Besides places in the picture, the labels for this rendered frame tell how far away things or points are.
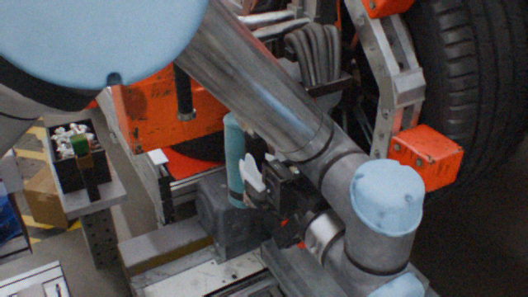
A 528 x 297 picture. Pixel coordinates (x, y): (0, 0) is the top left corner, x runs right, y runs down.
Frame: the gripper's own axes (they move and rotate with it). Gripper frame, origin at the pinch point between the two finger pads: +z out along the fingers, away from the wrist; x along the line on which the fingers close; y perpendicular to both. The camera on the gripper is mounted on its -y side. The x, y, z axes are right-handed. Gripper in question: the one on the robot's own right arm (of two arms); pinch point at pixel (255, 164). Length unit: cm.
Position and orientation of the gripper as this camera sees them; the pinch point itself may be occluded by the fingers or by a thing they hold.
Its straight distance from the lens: 79.3
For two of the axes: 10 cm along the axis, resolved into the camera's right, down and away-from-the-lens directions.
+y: 0.0, -8.2, -5.8
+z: -4.9, -5.0, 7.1
